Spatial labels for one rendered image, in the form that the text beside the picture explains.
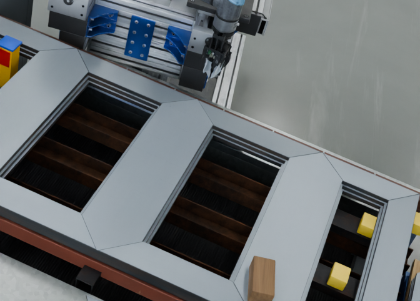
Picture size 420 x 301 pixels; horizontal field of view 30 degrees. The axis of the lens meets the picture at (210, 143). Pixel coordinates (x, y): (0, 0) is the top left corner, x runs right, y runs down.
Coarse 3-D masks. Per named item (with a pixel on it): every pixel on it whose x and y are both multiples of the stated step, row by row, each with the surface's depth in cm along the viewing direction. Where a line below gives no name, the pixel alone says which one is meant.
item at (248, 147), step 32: (128, 96) 255; (192, 160) 238; (96, 192) 219; (352, 192) 246; (32, 224) 206; (160, 224) 218; (256, 224) 227; (96, 256) 205; (320, 256) 223; (160, 288) 203
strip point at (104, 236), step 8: (88, 224) 208; (96, 224) 209; (104, 224) 210; (96, 232) 207; (104, 232) 208; (112, 232) 208; (120, 232) 209; (96, 240) 205; (104, 240) 206; (112, 240) 206; (120, 240) 207; (128, 240) 208; (136, 240) 208; (96, 248) 203; (104, 248) 204
